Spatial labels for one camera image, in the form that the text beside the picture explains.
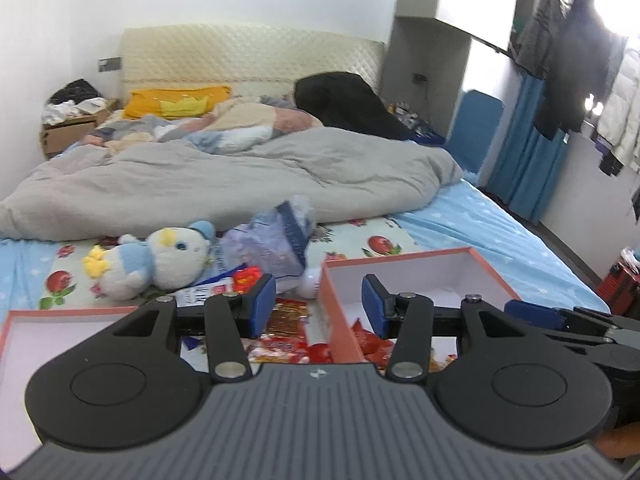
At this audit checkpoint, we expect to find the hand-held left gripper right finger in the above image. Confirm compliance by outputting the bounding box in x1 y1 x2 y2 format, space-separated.
361 274 531 382

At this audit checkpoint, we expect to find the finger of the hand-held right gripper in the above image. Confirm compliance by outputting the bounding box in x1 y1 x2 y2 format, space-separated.
504 300 640 347

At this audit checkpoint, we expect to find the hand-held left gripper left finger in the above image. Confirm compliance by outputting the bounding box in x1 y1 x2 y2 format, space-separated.
107 274 277 382

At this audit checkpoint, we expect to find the shiny red orange snack packet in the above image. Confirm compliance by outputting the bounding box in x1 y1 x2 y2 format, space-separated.
232 266 266 295

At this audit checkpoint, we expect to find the clear brown sticks snack packet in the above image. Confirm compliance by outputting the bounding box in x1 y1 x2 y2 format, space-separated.
270 299 313 336

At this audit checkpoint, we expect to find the blue white snack packet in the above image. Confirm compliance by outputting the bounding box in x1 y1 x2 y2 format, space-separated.
175 275 246 306

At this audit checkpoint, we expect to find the deep orange cardboard box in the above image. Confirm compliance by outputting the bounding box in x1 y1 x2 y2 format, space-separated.
318 247 523 366

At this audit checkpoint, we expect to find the shallow orange box lid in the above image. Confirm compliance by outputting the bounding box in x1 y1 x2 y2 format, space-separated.
0 307 151 413

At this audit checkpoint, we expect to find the person's right hand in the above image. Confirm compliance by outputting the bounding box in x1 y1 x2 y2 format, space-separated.
595 425 640 460

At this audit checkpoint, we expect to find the white bottle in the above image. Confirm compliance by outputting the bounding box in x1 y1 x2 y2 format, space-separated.
295 267 323 300

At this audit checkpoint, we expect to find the red flat printed packet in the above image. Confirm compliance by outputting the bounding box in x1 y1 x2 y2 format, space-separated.
250 332 333 365

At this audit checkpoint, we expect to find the blue facial tissue pack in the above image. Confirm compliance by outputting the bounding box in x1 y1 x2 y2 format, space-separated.
218 195 321 293

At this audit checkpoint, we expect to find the red black case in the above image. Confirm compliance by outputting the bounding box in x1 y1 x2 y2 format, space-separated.
600 247 640 306

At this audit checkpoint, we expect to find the white blue plush toy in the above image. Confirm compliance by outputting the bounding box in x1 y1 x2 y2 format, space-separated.
82 219 217 301

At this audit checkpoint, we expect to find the grey duvet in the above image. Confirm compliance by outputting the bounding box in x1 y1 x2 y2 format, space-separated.
0 127 463 241

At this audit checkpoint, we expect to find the blue curtain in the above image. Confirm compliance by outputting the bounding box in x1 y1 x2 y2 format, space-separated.
487 77 571 226

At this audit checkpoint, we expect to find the patterned pastel blanket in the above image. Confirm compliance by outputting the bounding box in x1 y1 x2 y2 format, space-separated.
82 96 326 156

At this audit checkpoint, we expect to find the blue chair back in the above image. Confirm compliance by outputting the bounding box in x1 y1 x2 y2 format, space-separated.
445 90 505 188

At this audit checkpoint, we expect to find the group of small bottles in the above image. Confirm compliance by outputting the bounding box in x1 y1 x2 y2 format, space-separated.
387 102 426 128

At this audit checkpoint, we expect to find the black jacket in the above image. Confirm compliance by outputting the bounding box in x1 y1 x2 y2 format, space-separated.
294 72 418 142

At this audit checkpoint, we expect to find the white puffer jacket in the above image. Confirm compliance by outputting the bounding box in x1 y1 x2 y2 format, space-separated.
595 50 640 176

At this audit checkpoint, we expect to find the yellow pillow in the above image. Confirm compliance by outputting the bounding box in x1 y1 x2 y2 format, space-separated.
122 85 232 121

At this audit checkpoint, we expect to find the cream quilted headboard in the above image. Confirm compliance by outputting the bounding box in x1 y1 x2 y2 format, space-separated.
119 24 387 111

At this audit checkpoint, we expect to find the dark hanging coat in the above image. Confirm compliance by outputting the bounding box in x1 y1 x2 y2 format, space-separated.
532 0 630 141

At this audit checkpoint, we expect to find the wooden nightstand with clutter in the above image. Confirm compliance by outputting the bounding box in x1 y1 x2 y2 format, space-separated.
40 100 121 161

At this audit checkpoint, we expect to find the grey hanging jacket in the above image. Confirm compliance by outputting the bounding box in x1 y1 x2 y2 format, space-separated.
515 0 566 81

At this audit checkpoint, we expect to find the white cloth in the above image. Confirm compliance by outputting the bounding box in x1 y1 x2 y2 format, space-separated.
41 100 81 126

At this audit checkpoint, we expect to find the black cloth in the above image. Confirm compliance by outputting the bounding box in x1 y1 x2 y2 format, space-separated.
49 79 103 106

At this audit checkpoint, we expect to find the grey white wall cabinet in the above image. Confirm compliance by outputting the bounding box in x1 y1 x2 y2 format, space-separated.
385 0 521 126

